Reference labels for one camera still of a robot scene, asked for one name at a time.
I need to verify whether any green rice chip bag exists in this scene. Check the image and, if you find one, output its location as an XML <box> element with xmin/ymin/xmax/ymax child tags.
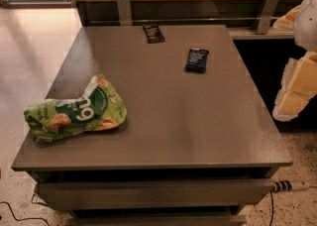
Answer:
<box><xmin>24</xmin><ymin>74</ymin><xmax>127</xmax><ymax>143</ymax></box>

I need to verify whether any metal bracket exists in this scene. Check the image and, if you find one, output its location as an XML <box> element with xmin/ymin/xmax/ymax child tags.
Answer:
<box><xmin>255</xmin><ymin>0</ymin><xmax>279</xmax><ymax>35</ymax></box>
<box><xmin>116</xmin><ymin>0</ymin><xmax>133</xmax><ymax>26</ymax></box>

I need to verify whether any striped cable plug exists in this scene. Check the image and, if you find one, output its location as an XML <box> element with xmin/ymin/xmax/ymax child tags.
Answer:
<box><xmin>272</xmin><ymin>180</ymin><xmax>310</xmax><ymax>192</ymax></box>

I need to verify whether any horizontal metal rail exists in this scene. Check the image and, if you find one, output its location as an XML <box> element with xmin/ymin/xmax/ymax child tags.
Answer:
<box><xmin>88</xmin><ymin>16</ymin><xmax>281</xmax><ymax>26</ymax></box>

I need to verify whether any black floor cable left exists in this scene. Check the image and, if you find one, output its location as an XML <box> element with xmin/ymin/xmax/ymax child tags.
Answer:
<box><xmin>0</xmin><ymin>200</ymin><xmax>52</xmax><ymax>226</ymax></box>

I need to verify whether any black cable right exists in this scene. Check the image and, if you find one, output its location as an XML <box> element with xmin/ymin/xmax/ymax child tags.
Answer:
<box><xmin>268</xmin><ymin>191</ymin><xmax>275</xmax><ymax>226</ymax></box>

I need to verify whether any dark brown snack packet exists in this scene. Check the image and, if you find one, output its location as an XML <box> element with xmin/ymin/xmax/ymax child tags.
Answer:
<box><xmin>143</xmin><ymin>25</ymin><xmax>165</xmax><ymax>44</ymax></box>

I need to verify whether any grey drawer cabinet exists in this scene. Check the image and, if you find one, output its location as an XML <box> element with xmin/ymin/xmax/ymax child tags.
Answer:
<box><xmin>13</xmin><ymin>26</ymin><xmax>291</xmax><ymax>219</ymax></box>

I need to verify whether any grey drawer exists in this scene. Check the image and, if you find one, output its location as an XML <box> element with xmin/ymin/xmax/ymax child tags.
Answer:
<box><xmin>37</xmin><ymin>179</ymin><xmax>273</xmax><ymax>210</ymax></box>
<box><xmin>66</xmin><ymin>216</ymin><xmax>246</xmax><ymax>226</ymax></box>

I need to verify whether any upper grey drawer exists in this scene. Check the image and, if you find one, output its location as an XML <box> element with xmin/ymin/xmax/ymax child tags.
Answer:
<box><xmin>37</xmin><ymin>179</ymin><xmax>273</xmax><ymax>210</ymax></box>

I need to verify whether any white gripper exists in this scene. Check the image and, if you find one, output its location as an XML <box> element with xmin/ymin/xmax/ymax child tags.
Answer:
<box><xmin>272</xmin><ymin>0</ymin><xmax>317</xmax><ymax>122</ymax></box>

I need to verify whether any left metal bracket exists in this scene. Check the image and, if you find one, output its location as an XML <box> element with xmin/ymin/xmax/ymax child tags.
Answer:
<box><xmin>116</xmin><ymin>0</ymin><xmax>133</xmax><ymax>26</ymax></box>

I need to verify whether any black snack bar wrapper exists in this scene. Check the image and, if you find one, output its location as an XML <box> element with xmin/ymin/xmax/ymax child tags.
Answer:
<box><xmin>185</xmin><ymin>49</ymin><xmax>209</xmax><ymax>73</ymax></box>

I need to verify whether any lower grey drawer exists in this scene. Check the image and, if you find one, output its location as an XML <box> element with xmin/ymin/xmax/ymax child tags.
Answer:
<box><xmin>66</xmin><ymin>216</ymin><xmax>246</xmax><ymax>226</ymax></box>

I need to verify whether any right metal bracket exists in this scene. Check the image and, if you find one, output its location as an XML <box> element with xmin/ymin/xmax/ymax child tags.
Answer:
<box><xmin>255</xmin><ymin>0</ymin><xmax>279</xmax><ymax>35</ymax></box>

